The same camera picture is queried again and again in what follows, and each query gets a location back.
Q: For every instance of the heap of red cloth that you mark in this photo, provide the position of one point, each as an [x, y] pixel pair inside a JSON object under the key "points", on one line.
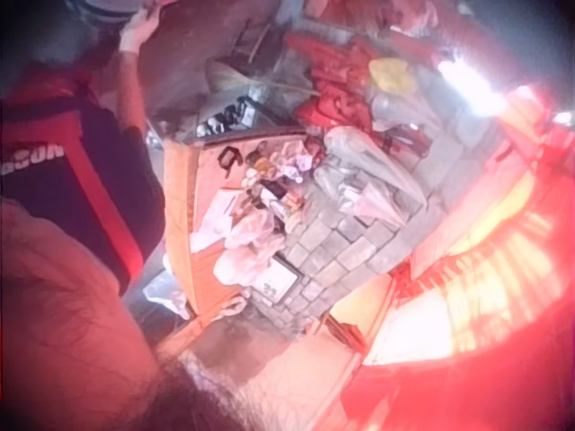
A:
{"points": [[346, 85]]}

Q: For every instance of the grey striped cloth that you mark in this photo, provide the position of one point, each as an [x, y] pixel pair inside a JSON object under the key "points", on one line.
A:
{"points": [[96, 6]]}

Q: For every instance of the white paper sheet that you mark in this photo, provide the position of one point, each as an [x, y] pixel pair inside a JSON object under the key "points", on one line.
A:
{"points": [[220, 204]]}

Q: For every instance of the heap of small jars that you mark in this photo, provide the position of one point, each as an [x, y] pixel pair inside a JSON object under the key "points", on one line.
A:
{"points": [[280, 173]]}

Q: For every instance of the orange table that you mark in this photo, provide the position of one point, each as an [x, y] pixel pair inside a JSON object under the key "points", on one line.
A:
{"points": [[179, 188]]}

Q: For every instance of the dark shelf with bottles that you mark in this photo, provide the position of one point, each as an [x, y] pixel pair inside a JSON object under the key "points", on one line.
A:
{"points": [[229, 117]]}

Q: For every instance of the clear plastic bag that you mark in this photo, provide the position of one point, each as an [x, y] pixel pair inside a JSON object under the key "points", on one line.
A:
{"points": [[373, 170]]}

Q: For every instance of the person's right fingers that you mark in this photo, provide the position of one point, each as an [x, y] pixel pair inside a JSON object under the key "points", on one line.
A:
{"points": [[146, 19]]}

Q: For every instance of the yellow plastic bag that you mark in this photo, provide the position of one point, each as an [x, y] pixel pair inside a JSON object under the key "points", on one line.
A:
{"points": [[388, 74]]}

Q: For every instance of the white picture frame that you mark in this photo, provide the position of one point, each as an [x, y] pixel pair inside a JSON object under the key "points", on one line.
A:
{"points": [[280, 280]]}

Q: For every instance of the person's right hand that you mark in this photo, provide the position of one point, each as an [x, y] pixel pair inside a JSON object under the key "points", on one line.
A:
{"points": [[135, 33]]}

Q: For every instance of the crumpled white plastic bag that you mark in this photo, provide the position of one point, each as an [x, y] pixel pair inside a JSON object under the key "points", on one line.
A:
{"points": [[167, 294]]}

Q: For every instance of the red slatted crate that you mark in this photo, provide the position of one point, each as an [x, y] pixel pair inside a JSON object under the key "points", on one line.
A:
{"points": [[476, 278]]}

